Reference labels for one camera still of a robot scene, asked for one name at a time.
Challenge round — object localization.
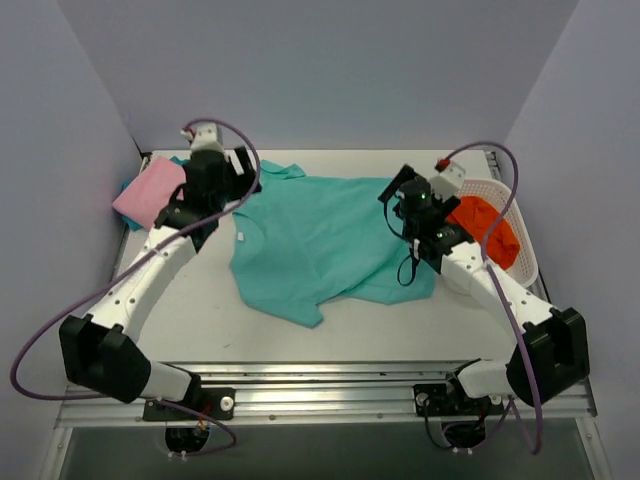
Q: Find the teal t-shirt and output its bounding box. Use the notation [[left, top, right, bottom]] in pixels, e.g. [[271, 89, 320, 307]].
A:
[[230, 161, 436, 328]]

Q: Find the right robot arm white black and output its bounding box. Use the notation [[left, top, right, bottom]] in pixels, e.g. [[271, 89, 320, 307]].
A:
[[378, 162, 590, 413]]

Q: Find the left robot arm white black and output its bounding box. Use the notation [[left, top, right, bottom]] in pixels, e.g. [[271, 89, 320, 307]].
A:
[[59, 147, 261, 419]]

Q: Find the orange crumpled t-shirt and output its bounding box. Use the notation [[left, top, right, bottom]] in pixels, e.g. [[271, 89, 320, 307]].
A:
[[444, 195, 520, 271]]

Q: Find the pink folded t-shirt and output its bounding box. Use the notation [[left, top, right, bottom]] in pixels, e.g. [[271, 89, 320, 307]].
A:
[[111, 156, 187, 232]]

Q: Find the white perforated plastic basket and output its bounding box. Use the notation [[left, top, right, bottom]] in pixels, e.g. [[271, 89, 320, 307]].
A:
[[450, 178, 539, 288]]

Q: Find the teal folded t-shirt underneath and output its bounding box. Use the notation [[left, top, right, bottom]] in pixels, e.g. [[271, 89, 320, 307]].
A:
[[119, 155, 194, 232]]

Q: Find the black thin cable loop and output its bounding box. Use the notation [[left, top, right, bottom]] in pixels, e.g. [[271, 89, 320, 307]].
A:
[[382, 189, 426, 287]]

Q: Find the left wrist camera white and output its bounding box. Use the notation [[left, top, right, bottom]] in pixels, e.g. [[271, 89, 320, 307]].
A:
[[181, 123, 224, 153]]

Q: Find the aluminium rail frame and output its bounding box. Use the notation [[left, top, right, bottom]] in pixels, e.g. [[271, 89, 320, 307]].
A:
[[39, 149, 611, 480]]

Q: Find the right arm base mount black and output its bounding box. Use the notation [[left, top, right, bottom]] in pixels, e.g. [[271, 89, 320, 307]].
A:
[[412, 382, 505, 417]]

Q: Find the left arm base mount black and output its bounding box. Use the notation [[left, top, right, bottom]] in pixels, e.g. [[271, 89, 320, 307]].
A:
[[142, 387, 236, 422]]

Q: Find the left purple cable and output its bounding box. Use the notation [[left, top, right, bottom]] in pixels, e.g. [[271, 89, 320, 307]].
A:
[[10, 118, 262, 401]]

